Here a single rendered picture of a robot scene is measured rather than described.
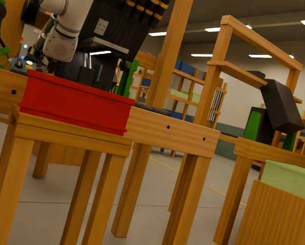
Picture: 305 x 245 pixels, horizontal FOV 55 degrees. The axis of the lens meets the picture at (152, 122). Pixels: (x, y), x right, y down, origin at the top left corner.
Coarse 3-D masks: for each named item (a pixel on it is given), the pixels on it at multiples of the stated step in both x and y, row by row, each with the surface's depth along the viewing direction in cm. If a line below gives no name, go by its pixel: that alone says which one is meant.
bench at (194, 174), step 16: (144, 144) 203; (144, 160) 205; (192, 160) 153; (208, 160) 153; (128, 176) 206; (192, 176) 150; (128, 192) 203; (192, 192) 152; (128, 208) 205; (176, 208) 155; (192, 208) 153; (112, 224) 211; (128, 224) 207; (176, 224) 152; (176, 240) 152
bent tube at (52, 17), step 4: (52, 16) 134; (56, 16) 137; (48, 20) 137; (52, 20) 136; (48, 24) 137; (52, 24) 138; (44, 28) 139; (48, 28) 139; (40, 32) 140; (44, 32) 140; (48, 32) 141; (36, 40) 138; (32, 48) 134; (32, 52) 131; (36, 52) 134
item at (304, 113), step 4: (256, 104) 1017; (260, 104) 1005; (300, 112) 894; (304, 112) 879; (304, 116) 877; (304, 120) 879; (300, 132) 880; (296, 136) 879; (300, 136) 875; (304, 136) 871; (296, 140) 880; (280, 144) 924; (296, 144) 880; (300, 148) 910; (296, 152) 882; (300, 152) 873; (252, 160) 983; (256, 160) 971; (252, 164) 1025; (256, 164) 961; (260, 164) 950
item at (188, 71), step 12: (144, 72) 681; (180, 72) 682; (192, 72) 714; (204, 72) 741; (144, 84) 669; (180, 84) 751; (192, 84) 717; (168, 96) 675; (180, 96) 706; (192, 96) 732; (216, 96) 769; (216, 120) 792
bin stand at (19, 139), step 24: (24, 120) 77; (48, 120) 80; (24, 144) 78; (72, 144) 84; (96, 144) 87; (120, 144) 91; (0, 168) 95; (24, 168) 79; (96, 168) 111; (120, 168) 93; (0, 192) 77; (96, 192) 95; (0, 216) 78; (72, 216) 109; (96, 216) 92; (0, 240) 79; (72, 240) 111; (96, 240) 93
